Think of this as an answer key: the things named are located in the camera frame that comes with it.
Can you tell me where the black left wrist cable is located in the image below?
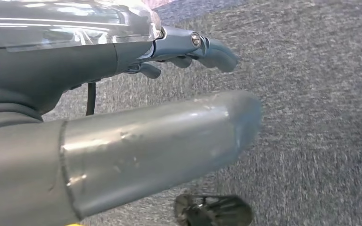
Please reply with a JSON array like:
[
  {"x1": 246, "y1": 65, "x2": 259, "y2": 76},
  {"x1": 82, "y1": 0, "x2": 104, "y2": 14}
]
[{"x1": 85, "y1": 82, "x2": 97, "y2": 117}]

